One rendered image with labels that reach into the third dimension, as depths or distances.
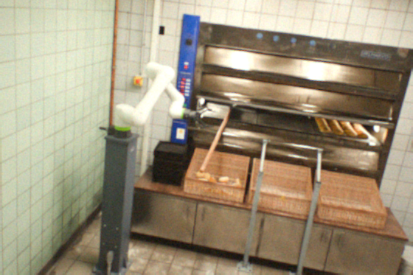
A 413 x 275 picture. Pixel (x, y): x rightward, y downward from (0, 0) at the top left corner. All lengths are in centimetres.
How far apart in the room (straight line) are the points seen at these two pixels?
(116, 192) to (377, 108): 244
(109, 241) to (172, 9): 214
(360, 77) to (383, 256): 158
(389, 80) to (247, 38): 133
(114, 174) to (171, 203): 75
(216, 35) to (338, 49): 113
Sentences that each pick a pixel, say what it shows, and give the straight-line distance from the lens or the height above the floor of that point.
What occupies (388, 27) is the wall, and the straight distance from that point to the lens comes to 380.
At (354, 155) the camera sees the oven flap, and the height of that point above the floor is 104.
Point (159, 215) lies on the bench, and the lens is 372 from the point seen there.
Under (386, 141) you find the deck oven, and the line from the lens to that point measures 400.
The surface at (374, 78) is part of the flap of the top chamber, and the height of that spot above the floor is 180.
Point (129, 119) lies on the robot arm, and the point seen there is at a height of 139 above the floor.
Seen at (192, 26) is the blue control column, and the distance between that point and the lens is 370.
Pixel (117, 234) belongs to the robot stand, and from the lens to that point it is 333.
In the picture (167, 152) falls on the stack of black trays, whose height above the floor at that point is 91.
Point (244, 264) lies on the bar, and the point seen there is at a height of 4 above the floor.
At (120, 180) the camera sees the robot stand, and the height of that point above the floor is 87.
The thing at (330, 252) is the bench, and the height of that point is 30.
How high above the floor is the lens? 224
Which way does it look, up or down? 16 degrees down
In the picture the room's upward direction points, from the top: 7 degrees clockwise
